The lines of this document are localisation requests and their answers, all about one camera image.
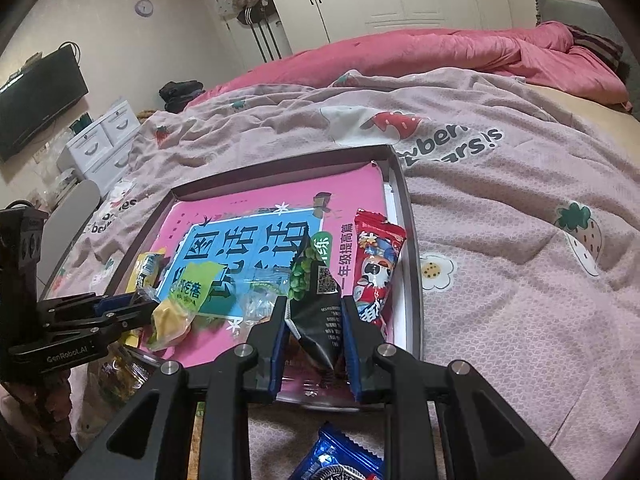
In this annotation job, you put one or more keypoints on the yellow woven basket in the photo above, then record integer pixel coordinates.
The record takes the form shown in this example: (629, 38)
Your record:
(147, 115)

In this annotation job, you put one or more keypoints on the black wall television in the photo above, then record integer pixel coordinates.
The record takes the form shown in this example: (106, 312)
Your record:
(35, 105)

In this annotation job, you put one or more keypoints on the dark striped pillow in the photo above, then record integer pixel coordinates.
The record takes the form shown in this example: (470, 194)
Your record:
(597, 45)

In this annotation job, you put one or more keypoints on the blue cookie packet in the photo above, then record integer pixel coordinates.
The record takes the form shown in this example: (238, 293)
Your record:
(332, 460)

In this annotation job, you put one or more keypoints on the clear bag of golden snacks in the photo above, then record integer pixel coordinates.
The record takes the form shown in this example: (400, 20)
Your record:
(120, 372)

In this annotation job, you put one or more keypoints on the pink quilt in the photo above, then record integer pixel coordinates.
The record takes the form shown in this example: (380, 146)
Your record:
(425, 55)

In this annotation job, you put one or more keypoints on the yellow snack bag green label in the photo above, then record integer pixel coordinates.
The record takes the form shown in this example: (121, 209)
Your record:
(175, 315)

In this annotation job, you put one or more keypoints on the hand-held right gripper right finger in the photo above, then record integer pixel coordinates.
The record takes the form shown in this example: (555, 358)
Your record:
(352, 355)

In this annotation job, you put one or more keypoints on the red snack packet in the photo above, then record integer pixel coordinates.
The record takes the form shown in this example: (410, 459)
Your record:
(377, 270)

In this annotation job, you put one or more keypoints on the round wall clock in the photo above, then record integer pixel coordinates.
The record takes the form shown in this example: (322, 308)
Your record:
(145, 7)

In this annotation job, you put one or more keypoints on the white drawer cabinet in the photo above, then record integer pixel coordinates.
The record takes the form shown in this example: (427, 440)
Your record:
(100, 145)

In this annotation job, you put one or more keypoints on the dark clothes pile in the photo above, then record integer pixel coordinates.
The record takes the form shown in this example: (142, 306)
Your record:
(180, 95)

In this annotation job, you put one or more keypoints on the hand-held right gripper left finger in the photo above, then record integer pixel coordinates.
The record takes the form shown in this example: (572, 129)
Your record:
(276, 350)

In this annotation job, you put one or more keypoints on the grey headboard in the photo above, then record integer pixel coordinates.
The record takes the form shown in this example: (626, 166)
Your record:
(565, 10)

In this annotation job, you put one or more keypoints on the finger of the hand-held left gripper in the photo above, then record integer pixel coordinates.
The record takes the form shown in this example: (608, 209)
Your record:
(112, 303)
(125, 317)

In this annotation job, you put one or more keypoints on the pink book with blue panel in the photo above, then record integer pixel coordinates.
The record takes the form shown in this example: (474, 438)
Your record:
(250, 195)

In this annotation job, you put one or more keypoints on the black green pea packet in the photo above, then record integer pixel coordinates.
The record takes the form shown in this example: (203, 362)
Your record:
(320, 310)

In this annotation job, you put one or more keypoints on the beige bed sheet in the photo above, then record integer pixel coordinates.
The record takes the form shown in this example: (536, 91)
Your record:
(600, 125)

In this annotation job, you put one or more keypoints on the shallow brown cardboard box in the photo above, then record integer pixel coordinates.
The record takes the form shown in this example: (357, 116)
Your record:
(415, 270)

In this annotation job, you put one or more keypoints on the yellow snack packet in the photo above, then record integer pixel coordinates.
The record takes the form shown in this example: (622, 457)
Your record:
(147, 270)

